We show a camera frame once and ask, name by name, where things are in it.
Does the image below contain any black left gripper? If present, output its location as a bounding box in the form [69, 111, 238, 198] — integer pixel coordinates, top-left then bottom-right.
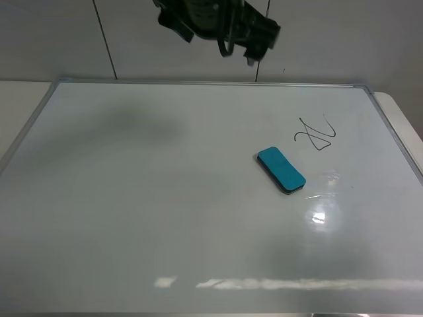
[153, 0, 281, 65]

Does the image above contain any blue whiteboard eraser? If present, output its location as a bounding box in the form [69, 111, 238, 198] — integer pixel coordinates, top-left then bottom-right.
[257, 147, 306, 194]

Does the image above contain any black marker scribble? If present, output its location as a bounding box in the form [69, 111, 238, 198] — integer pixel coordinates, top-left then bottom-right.
[293, 115, 337, 151]

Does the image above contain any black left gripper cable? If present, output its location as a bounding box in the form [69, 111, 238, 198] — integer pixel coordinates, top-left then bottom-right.
[216, 6, 241, 58]

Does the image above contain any whiteboard with aluminium frame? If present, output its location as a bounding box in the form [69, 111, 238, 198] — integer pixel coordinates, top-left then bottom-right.
[1, 81, 422, 314]

